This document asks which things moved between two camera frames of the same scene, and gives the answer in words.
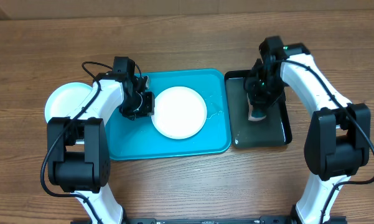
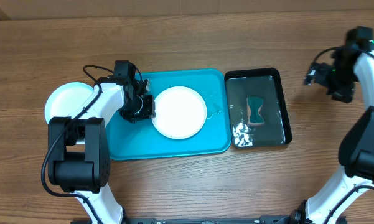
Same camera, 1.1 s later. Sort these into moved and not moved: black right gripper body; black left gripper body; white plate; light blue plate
Moved: black right gripper body
Not moved: light blue plate; white plate; black left gripper body
